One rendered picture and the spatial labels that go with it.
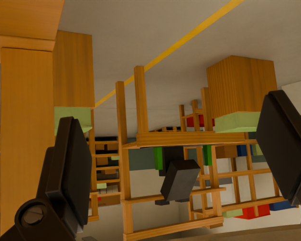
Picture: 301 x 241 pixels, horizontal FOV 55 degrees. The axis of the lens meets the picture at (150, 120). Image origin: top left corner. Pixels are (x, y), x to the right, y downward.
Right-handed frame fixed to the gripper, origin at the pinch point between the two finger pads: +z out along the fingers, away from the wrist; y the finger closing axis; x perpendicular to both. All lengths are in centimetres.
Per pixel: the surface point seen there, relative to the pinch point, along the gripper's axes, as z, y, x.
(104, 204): 534, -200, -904
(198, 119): 357, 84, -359
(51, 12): 34.1, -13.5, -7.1
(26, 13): 34.0, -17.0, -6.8
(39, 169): 24.0, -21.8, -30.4
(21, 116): 31.0, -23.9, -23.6
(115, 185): 597, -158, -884
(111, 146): 667, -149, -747
